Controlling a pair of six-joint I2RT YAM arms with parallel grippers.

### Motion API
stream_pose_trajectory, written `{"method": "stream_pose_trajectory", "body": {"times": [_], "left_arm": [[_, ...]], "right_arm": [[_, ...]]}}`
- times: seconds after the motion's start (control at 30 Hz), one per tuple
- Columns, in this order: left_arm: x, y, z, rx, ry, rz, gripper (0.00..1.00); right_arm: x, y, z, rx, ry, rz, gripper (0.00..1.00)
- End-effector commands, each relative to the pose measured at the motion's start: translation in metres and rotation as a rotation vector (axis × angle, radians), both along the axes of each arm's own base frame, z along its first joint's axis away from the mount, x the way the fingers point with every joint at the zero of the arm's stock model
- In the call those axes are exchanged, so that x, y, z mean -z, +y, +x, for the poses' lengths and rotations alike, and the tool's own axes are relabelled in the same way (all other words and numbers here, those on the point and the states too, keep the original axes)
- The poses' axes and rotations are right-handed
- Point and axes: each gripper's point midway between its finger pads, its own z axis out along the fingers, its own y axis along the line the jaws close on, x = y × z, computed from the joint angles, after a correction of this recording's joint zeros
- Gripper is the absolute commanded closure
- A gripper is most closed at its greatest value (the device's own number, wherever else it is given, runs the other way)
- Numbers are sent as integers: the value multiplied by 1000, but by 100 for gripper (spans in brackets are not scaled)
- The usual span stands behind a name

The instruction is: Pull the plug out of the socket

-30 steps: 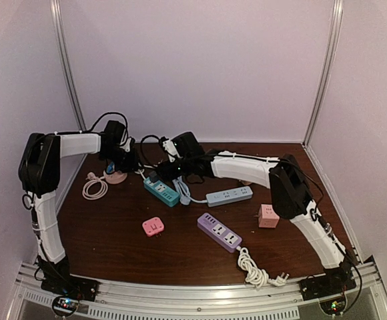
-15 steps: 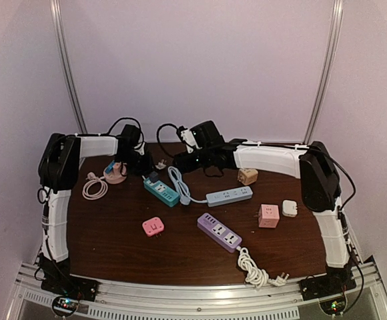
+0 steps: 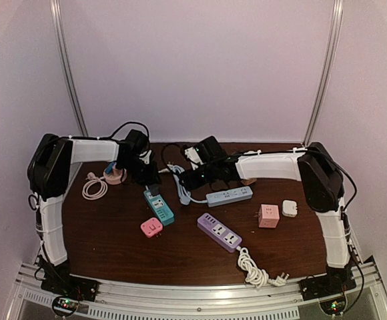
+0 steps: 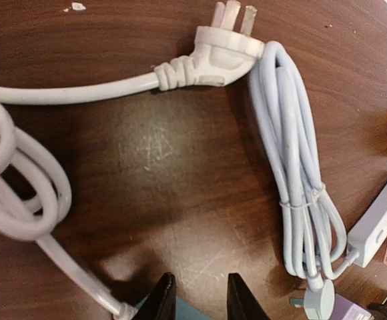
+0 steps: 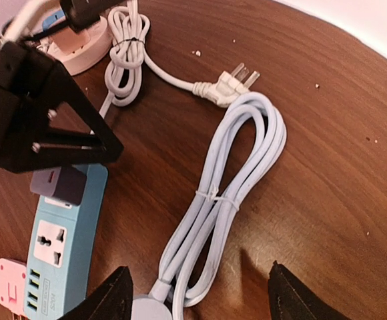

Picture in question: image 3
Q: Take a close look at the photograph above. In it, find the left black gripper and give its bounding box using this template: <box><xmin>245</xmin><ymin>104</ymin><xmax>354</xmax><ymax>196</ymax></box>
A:
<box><xmin>119</xmin><ymin>156</ymin><xmax>162</xmax><ymax>186</ymax></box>

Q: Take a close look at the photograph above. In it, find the beige cube socket adapter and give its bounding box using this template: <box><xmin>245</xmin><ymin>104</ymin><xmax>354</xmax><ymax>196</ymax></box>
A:
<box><xmin>241</xmin><ymin>178</ymin><xmax>257</xmax><ymax>186</ymax></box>

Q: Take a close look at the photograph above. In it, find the teal power strip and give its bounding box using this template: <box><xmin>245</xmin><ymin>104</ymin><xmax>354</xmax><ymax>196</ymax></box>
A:
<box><xmin>143</xmin><ymin>189</ymin><xmax>175</xmax><ymax>227</ymax></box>

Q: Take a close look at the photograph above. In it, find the purple power strip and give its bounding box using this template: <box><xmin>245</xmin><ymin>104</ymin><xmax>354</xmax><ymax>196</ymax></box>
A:
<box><xmin>197</xmin><ymin>213</ymin><xmax>242</xmax><ymax>253</ymax></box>

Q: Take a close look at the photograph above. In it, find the pink cube socket adapter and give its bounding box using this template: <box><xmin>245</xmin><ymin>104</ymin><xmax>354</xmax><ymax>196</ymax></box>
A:
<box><xmin>258</xmin><ymin>204</ymin><xmax>280</xmax><ymax>229</ymax></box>

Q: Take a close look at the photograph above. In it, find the pink square plug adapter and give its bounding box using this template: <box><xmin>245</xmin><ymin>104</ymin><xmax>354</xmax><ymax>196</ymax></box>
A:
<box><xmin>140</xmin><ymin>217</ymin><xmax>163</xmax><ymax>238</ymax></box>

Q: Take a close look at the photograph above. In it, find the white plug adapter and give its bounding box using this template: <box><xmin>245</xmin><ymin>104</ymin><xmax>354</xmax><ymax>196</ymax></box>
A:
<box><xmin>282</xmin><ymin>199</ymin><xmax>298</xmax><ymax>217</ymax></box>

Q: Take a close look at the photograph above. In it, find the blue-grey power strip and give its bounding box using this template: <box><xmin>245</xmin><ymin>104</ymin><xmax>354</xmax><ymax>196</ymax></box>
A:
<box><xmin>206</xmin><ymin>186</ymin><xmax>253</xmax><ymax>207</ymax></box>

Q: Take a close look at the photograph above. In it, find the small dark plug charger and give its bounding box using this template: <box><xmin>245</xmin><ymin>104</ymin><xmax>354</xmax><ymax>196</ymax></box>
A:
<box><xmin>147</xmin><ymin>184</ymin><xmax>159</xmax><ymax>197</ymax></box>

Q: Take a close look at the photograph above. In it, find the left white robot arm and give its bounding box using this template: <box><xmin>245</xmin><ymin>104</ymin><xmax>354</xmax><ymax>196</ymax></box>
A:
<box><xmin>27</xmin><ymin>129</ymin><xmax>161</xmax><ymax>266</ymax></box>

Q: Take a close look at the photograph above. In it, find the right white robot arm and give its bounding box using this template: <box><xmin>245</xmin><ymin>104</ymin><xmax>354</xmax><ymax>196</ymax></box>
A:
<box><xmin>179</xmin><ymin>142</ymin><xmax>350</xmax><ymax>295</ymax></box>

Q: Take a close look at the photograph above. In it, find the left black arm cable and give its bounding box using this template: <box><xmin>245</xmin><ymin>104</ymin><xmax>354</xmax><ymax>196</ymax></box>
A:
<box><xmin>26</xmin><ymin>121</ymin><xmax>151</xmax><ymax>214</ymax></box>

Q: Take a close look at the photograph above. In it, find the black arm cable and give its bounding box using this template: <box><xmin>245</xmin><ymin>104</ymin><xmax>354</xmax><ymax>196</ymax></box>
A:
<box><xmin>161</xmin><ymin>142</ymin><xmax>360</xmax><ymax>214</ymax></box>
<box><xmin>26</xmin><ymin>121</ymin><xmax>151</xmax><ymax>214</ymax></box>

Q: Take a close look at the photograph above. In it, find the light blue bundled cord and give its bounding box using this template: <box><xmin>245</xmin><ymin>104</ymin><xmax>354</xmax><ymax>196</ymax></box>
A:
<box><xmin>171</xmin><ymin>165</ymin><xmax>210</xmax><ymax>207</ymax></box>

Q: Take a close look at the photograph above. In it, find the white coiled cord left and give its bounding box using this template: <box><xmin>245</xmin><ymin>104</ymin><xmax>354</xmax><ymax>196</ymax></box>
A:
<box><xmin>81</xmin><ymin>171</ymin><xmax>109</xmax><ymax>201</ymax></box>

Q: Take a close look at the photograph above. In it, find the white bundled power cord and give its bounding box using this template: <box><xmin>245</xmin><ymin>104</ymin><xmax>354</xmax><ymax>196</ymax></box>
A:
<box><xmin>237</xmin><ymin>245</ymin><xmax>290</xmax><ymax>289</ymax></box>

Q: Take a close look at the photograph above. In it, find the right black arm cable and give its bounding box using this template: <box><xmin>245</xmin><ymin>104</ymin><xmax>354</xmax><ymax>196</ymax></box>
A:
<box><xmin>161</xmin><ymin>142</ymin><xmax>360</xmax><ymax>214</ymax></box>

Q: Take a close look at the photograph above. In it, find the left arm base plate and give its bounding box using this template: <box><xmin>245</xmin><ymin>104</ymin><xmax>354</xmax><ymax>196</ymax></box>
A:
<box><xmin>41</xmin><ymin>273</ymin><xmax>99</xmax><ymax>301</ymax></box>

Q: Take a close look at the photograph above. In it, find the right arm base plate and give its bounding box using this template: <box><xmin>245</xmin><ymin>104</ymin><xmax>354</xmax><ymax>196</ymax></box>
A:
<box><xmin>300</xmin><ymin>270</ymin><xmax>356</xmax><ymax>301</ymax></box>

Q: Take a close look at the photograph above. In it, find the left aluminium corner post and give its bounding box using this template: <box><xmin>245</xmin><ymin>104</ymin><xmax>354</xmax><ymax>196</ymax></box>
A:
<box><xmin>49</xmin><ymin>0</ymin><xmax>89</xmax><ymax>137</ymax></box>

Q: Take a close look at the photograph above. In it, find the aluminium corner post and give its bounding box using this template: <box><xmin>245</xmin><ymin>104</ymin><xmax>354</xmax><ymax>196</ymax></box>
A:
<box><xmin>302</xmin><ymin>0</ymin><xmax>344</xmax><ymax>146</ymax></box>
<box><xmin>49</xmin><ymin>0</ymin><xmax>89</xmax><ymax>137</ymax></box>

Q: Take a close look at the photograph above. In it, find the aluminium front rail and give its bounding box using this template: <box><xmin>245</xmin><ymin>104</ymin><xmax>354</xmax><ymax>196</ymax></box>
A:
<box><xmin>3</xmin><ymin>263</ymin><xmax>387</xmax><ymax>319</ymax></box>

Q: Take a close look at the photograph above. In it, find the right aluminium corner post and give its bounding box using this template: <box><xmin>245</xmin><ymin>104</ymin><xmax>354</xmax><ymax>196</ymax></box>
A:
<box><xmin>302</xmin><ymin>0</ymin><xmax>344</xmax><ymax>146</ymax></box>

